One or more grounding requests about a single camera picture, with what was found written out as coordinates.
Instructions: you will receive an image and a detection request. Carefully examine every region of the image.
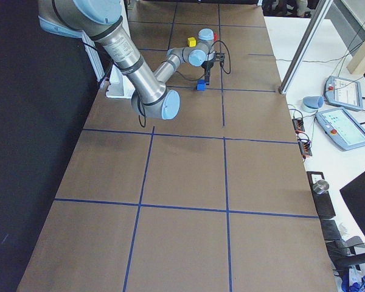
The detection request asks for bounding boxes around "silver metal cup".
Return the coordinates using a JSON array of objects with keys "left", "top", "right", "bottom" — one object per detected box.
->
[{"left": 312, "top": 179, "right": 330, "bottom": 195}]

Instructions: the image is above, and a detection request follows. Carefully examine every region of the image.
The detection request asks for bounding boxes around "blue cube block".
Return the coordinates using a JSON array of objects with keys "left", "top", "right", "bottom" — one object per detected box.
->
[{"left": 196, "top": 80, "right": 206, "bottom": 91}]

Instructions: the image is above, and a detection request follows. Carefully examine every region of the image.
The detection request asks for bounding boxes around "far teach pendant tablet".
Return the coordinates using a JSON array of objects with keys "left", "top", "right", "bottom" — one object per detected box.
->
[{"left": 324, "top": 75, "right": 363, "bottom": 111}]

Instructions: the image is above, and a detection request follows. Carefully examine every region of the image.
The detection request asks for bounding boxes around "orange black connector block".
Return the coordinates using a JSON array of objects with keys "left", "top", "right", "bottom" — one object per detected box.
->
[{"left": 292, "top": 118, "right": 305, "bottom": 133}]

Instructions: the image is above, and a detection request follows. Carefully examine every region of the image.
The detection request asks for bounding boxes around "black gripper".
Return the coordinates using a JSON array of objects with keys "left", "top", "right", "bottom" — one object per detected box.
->
[{"left": 201, "top": 52, "right": 225, "bottom": 85}]

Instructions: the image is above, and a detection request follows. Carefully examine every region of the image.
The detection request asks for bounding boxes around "black box on desk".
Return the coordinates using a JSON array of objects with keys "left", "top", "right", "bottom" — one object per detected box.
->
[{"left": 307, "top": 171, "right": 336, "bottom": 220}]

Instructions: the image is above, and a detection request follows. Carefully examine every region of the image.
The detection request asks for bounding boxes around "near teach pendant tablet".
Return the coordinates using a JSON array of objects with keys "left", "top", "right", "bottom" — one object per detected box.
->
[{"left": 316, "top": 107, "right": 365, "bottom": 151}]

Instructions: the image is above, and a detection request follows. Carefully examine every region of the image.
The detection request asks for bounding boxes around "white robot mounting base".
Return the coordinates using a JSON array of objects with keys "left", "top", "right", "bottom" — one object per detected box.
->
[{"left": 106, "top": 65, "right": 135, "bottom": 99}]

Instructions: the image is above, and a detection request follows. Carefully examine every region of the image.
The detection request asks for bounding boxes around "teach pendant tablet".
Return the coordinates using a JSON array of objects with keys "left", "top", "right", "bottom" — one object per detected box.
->
[
  {"left": 316, "top": 107, "right": 365, "bottom": 151},
  {"left": 324, "top": 75, "right": 363, "bottom": 111}
]

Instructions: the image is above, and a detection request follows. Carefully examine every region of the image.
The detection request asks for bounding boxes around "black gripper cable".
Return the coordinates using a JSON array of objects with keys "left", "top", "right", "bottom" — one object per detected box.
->
[{"left": 173, "top": 40, "right": 232, "bottom": 82}]

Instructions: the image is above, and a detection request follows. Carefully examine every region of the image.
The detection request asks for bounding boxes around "aluminium frame post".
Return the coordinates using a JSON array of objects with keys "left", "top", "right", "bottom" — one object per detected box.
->
[{"left": 279, "top": 0, "right": 333, "bottom": 95}]

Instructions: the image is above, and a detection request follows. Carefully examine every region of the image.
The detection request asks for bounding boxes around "yellow cube block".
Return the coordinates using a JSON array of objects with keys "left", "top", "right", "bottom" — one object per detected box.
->
[{"left": 187, "top": 37, "right": 196, "bottom": 47}]

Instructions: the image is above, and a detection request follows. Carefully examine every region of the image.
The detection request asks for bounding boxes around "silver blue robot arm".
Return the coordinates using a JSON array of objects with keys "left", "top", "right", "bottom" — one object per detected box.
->
[{"left": 38, "top": 1, "right": 224, "bottom": 120}]

